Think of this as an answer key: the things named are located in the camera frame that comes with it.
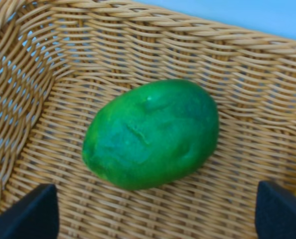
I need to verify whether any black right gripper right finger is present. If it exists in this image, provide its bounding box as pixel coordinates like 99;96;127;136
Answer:
255;181;296;239

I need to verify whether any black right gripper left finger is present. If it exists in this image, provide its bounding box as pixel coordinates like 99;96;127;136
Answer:
0;184;59;239

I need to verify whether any orange wicker basket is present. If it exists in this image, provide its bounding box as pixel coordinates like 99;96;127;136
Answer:
0;0;296;239

